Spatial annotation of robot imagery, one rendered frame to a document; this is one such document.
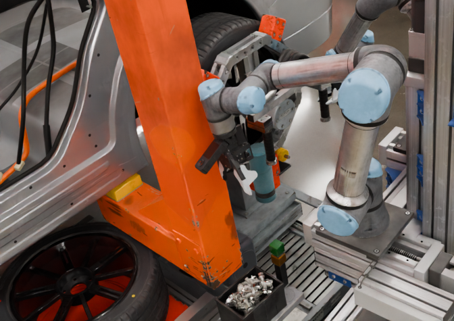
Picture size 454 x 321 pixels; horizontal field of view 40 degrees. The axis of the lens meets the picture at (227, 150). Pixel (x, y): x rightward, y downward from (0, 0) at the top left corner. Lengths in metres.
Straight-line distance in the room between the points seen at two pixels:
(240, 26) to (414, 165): 0.92
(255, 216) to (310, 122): 1.15
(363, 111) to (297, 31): 1.57
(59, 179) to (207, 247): 0.60
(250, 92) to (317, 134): 2.17
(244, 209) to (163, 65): 1.38
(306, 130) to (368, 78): 2.45
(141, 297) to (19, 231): 0.49
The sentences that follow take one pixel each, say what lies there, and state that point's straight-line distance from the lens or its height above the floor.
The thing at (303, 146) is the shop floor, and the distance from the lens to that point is 3.76.
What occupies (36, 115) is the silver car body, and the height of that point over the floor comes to 1.00.
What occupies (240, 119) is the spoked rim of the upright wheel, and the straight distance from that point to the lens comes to 2.67.
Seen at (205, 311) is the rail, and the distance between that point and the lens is 2.44.
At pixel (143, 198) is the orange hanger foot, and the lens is 2.49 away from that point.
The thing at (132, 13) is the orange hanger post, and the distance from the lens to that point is 1.70.
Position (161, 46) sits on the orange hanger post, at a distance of 1.74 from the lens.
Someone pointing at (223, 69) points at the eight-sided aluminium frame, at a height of 1.09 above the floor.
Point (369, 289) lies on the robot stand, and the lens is 1.94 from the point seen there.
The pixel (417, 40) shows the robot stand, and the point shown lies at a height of 1.35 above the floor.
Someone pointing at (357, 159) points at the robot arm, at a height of 1.20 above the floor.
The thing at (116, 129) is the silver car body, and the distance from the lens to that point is 2.39.
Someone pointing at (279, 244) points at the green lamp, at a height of 0.66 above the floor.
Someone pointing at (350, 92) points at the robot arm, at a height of 1.42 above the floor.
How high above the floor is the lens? 2.18
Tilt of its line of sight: 35 degrees down
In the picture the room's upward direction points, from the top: 12 degrees counter-clockwise
